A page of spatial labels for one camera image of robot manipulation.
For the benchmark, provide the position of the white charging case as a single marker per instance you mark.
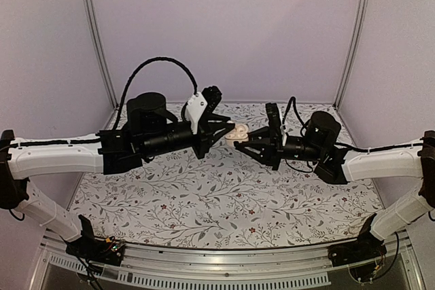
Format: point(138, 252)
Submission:
point(238, 134)

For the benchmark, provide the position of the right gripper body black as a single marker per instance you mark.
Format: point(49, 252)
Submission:
point(278, 140)

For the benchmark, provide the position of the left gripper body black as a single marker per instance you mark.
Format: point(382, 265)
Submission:
point(205, 135)

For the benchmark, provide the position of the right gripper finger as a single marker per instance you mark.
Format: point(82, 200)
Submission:
point(258, 151)
point(261, 133)

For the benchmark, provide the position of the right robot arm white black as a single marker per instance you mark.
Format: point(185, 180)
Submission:
point(339, 166)

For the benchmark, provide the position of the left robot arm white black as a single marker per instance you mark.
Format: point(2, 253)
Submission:
point(151, 130)

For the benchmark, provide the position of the aluminium corner post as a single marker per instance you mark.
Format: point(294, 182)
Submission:
point(351, 52)
point(91, 17)

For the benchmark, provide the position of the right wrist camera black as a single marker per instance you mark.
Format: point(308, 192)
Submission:
point(274, 119)

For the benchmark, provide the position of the left aluminium corner post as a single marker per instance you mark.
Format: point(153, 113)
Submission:
point(91, 17)

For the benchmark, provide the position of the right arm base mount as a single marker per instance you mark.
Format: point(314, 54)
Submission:
point(365, 246)

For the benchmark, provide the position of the aluminium front rail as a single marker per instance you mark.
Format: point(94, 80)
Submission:
point(300, 267)

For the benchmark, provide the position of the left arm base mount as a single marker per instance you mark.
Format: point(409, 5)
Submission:
point(102, 250)

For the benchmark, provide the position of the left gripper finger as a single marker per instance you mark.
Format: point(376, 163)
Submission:
point(219, 130)
point(213, 119)

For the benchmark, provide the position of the right aluminium corner post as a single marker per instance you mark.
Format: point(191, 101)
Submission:
point(351, 52)

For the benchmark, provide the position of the floral patterned table mat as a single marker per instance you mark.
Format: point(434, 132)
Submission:
point(224, 201)

